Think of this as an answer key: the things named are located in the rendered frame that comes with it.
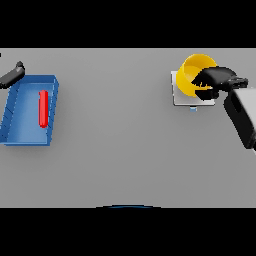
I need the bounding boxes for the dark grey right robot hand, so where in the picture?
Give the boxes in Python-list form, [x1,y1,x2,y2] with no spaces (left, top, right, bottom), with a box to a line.
[190,66,250,101]

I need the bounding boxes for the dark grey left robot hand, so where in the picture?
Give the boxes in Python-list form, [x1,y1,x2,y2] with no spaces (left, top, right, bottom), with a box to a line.
[0,60,26,90]

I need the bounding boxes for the yellow bowl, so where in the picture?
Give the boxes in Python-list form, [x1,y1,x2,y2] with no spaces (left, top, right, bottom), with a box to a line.
[175,53,219,98]

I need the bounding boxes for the pale square measuring scale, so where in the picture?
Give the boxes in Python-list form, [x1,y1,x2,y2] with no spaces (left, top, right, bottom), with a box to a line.
[170,70,216,112]

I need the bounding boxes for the red beaker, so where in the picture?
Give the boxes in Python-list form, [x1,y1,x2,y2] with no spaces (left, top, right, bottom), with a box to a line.
[38,89,49,129]

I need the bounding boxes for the blue tray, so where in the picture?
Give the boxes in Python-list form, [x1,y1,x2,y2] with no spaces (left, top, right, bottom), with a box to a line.
[0,74,60,147]

